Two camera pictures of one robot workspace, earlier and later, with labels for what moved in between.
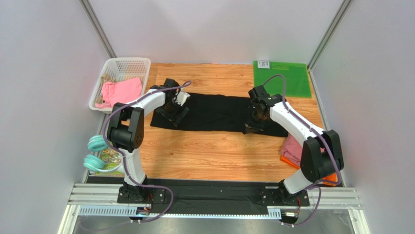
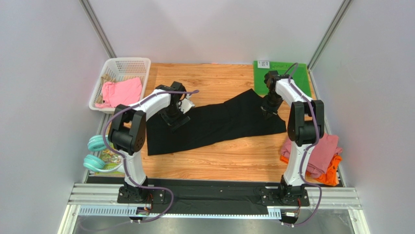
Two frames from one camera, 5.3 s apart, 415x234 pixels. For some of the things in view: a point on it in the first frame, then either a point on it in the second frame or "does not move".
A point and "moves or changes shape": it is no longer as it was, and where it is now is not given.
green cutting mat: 296,75 does not move
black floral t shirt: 215,112 moves or changes shape
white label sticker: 263,64 does not move
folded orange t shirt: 328,176 does not move
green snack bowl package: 113,160 does not move
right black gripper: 253,123 → 269,108
